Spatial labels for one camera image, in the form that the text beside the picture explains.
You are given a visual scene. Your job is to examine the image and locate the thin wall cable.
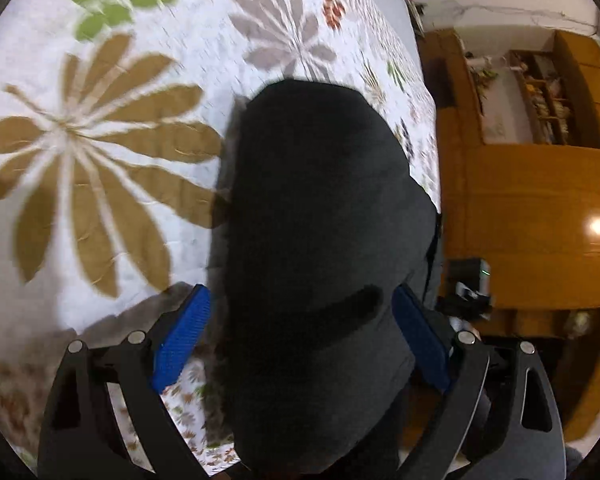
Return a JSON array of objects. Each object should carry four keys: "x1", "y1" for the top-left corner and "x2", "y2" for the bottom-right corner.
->
[{"x1": 450, "y1": 1, "x2": 600, "y2": 32}]

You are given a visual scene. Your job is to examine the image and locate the black pants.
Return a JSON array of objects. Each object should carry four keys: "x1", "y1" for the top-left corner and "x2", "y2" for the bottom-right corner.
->
[{"x1": 207, "y1": 78, "x2": 443, "y2": 480}]

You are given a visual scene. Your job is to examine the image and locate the floral printed blanket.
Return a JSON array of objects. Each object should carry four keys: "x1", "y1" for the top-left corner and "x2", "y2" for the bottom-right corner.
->
[{"x1": 0, "y1": 0, "x2": 443, "y2": 478}]

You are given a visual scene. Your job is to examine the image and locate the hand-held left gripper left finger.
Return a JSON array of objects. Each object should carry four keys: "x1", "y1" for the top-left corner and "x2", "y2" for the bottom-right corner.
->
[{"x1": 36, "y1": 284, "x2": 213, "y2": 480}]

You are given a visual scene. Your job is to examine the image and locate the wooden wardrobe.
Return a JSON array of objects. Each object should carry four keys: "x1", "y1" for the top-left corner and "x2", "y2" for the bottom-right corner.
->
[{"x1": 420, "y1": 29, "x2": 600, "y2": 441}]

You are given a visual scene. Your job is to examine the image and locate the cluttered shelf ornaments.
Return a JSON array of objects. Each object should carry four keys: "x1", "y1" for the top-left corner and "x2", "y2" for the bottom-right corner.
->
[{"x1": 510, "y1": 50, "x2": 578, "y2": 143}]

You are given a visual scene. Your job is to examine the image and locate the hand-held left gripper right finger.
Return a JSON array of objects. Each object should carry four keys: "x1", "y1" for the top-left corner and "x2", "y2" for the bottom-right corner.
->
[{"x1": 391, "y1": 283, "x2": 567, "y2": 480}]

